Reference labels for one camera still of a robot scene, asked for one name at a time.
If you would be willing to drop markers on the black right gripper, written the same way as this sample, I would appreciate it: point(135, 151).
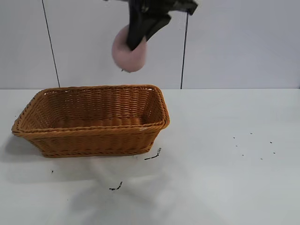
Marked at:
point(173, 5)

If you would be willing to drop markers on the pink peach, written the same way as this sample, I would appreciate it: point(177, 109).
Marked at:
point(131, 61)

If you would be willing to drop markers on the brown woven wicker basket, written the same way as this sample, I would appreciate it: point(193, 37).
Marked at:
point(93, 140)

